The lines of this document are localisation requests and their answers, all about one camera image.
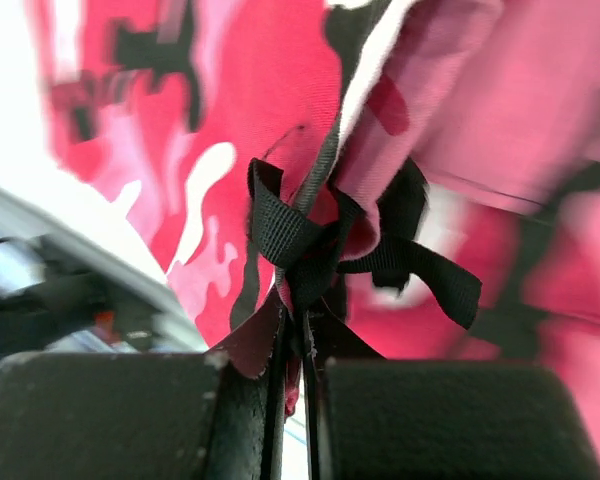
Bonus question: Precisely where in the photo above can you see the aluminium frame rail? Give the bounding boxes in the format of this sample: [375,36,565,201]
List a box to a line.
[0,188,208,352]

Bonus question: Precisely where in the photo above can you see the pink camouflage trousers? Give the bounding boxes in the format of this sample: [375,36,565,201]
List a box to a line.
[26,1,600,427]

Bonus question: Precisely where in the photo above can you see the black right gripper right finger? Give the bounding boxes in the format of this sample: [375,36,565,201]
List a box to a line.
[301,310,600,479]

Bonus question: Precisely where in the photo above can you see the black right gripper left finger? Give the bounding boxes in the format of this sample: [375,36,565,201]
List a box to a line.
[0,299,284,479]

